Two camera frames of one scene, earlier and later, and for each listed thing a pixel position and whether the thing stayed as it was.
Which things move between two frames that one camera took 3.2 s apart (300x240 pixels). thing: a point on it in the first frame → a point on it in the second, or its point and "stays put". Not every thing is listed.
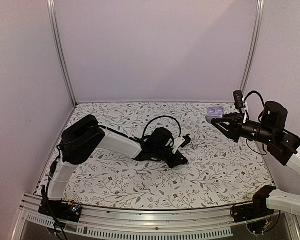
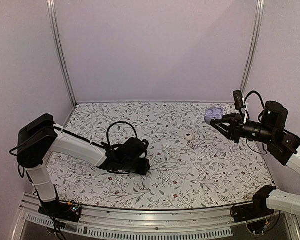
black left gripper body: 159,153 → 129,167
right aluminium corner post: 253,44 stays put
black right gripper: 236,120 stays put
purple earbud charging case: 214,112 stays put
